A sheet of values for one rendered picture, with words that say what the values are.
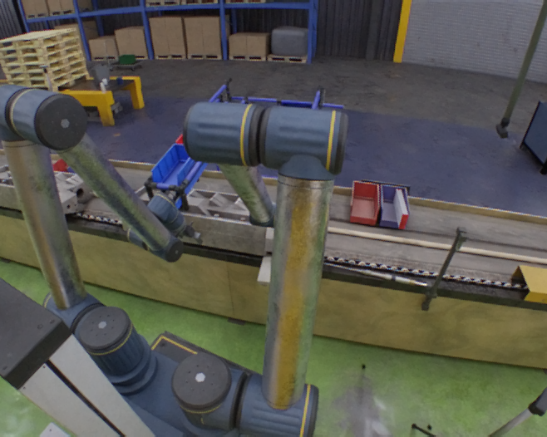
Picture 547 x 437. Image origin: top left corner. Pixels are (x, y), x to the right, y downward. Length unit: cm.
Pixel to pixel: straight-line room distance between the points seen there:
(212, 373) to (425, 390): 174
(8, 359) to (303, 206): 61
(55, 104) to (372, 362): 234
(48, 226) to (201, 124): 73
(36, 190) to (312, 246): 89
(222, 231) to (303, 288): 117
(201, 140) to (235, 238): 121
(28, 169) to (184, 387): 84
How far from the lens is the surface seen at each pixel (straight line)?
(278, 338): 91
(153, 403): 154
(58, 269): 138
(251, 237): 188
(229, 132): 74
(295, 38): 1048
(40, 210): 126
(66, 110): 96
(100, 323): 136
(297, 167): 72
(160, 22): 1196
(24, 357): 61
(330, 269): 193
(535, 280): 230
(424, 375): 260
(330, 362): 247
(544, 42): 1307
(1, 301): 72
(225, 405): 113
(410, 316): 222
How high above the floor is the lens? 217
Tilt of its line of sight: 38 degrees down
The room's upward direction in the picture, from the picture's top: straight up
